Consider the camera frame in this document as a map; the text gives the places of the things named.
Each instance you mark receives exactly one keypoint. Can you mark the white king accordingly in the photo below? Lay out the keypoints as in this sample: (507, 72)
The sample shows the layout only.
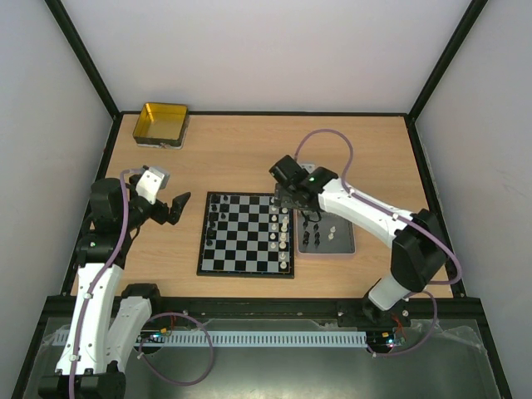
(284, 224)

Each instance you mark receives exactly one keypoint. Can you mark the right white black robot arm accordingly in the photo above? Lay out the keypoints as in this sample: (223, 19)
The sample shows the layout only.
(415, 239)

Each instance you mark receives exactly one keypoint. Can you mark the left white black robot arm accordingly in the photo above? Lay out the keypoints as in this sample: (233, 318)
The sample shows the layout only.
(93, 361)

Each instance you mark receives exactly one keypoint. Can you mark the black and silver chessboard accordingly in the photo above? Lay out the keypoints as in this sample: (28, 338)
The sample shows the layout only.
(235, 238)

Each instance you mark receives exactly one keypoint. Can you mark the light blue slotted cable duct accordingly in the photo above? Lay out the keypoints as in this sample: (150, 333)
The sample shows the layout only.
(260, 339)

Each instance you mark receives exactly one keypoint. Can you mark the yellow square tin box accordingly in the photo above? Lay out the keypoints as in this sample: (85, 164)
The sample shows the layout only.
(161, 125)

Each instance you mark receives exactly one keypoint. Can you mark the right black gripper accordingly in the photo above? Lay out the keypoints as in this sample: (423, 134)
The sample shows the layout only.
(286, 199)

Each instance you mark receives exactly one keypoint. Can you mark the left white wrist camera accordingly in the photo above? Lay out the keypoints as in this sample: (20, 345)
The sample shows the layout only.
(151, 182)

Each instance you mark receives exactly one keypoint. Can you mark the silver foil tray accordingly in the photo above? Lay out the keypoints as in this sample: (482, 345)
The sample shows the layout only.
(312, 230)

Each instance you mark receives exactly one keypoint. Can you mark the black aluminium frame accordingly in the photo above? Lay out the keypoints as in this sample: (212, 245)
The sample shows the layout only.
(459, 306)

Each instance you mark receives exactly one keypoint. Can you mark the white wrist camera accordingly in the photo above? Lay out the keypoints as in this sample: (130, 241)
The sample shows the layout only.
(309, 167)
(151, 182)

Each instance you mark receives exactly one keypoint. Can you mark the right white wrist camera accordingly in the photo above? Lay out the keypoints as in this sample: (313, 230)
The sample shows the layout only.
(309, 167)

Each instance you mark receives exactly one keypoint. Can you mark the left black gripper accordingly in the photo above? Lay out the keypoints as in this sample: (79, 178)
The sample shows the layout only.
(178, 204)

